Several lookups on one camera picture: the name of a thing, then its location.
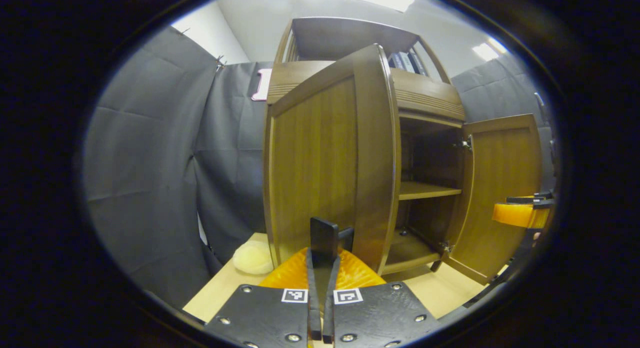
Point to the light grey book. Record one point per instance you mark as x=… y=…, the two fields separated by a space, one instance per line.
x=407 y=62

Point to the cream fluffy plush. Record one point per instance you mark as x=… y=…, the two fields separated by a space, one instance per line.
x=250 y=258

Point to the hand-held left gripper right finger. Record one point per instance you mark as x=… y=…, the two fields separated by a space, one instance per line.
x=329 y=308

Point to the wooden shoe cabinet door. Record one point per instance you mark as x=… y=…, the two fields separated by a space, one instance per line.
x=310 y=163
x=500 y=188

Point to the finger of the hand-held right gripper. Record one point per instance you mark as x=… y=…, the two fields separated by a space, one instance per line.
x=520 y=215

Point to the wooden double-door shoe cabinet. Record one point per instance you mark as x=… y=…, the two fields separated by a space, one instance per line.
x=425 y=96

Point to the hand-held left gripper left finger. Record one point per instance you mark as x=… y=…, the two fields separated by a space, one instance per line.
x=313 y=298

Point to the small ceiling light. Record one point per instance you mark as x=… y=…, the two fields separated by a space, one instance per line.
x=486 y=52

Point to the dark blue book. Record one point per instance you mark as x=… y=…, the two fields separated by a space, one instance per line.
x=395 y=62

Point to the black backdrop cloth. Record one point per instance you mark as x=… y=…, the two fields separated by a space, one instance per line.
x=145 y=163

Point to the wooden inner shelf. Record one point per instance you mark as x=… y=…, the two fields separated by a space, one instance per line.
x=425 y=189

